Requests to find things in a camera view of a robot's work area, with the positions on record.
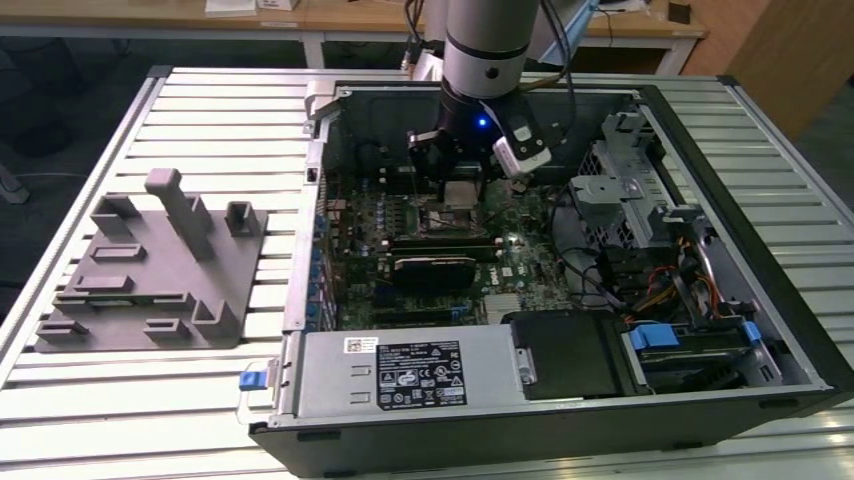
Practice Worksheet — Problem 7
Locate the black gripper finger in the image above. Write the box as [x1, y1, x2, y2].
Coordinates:
[411, 143, 463, 203]
[475, 148, 505, 199]

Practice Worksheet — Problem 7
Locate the silver CPU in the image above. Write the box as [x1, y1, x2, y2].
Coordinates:
[443, 179, 483, 209]

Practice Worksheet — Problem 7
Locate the metal socket cover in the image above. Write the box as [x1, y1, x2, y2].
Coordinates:
[474, 184, 521, 225]

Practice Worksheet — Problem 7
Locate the CPU socket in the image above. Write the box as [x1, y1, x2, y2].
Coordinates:
[414, 199, 486, 239]

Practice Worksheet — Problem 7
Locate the green motherboard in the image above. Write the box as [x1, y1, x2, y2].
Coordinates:
[319, 167, 589, 331]

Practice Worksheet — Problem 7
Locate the metal drive cage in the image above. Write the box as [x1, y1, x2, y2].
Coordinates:
[570, 112, 676, 251]

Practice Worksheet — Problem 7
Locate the black graphics card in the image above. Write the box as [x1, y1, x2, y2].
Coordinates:
[390, 255, 481, 294]

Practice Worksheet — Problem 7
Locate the silver chipset heatsink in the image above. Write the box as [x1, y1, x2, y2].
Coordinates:
[481, 293, 527, 317]

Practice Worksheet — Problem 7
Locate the black expansion slot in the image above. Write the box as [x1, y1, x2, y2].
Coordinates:
[370, 308, 451, 326]

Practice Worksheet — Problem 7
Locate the black plastic shroud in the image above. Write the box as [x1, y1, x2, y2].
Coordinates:
[501, 308, 635, 402]

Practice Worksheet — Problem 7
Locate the hard disk in blue carrier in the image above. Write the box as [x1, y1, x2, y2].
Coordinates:
[623, 322, 766, 396]

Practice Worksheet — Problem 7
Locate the white paper box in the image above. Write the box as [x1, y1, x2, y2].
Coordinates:
[203, 0, 259, 15]

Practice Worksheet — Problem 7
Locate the grey power supply unit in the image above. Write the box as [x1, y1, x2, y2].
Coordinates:
[293, 327, 535, 416]

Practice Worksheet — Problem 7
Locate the wooden cabinet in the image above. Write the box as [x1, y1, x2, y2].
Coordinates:
[684, 0, 854, 144]

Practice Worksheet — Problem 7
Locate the green RAM stick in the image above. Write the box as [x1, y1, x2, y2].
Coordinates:
[79, 295, 190, 307]

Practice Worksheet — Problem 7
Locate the grey parts rack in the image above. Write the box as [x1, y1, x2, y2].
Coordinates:
[32, 167, 270, 355]

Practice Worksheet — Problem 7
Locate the black open PC case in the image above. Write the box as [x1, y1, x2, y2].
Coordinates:
[246, 74, 854, 479]

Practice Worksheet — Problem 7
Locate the wooden desk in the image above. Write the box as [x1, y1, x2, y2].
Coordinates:
[0, 0, 710, 71]

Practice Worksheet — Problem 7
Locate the pale grey stand foot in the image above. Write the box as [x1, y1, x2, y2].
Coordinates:
[0, 164, 30, 205]

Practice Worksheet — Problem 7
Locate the small wrist camera box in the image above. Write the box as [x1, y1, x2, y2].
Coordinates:
[406, 129, 443, 152]

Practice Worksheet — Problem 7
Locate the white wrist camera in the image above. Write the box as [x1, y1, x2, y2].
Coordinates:
[491, 113, 554, 179]

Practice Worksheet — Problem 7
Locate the brown cable sleeve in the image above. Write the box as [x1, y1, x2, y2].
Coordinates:
[523, 74, 569, 94]

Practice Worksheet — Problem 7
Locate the hanging cable silver plug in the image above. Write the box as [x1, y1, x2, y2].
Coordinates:
[398, 0, 429, 71]

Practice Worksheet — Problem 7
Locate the black camera cable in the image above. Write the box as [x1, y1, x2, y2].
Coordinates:
[538, 0, 583, 151]

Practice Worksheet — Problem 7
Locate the black internal cable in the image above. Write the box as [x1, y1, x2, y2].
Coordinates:
[551, 192, 633, 311]

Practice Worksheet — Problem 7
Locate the yellow power wire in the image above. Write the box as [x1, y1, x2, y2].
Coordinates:
[626, 264, 686, 314]

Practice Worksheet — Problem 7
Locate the orange wire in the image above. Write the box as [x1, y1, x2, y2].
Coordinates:
[706, 277, 729, 321]

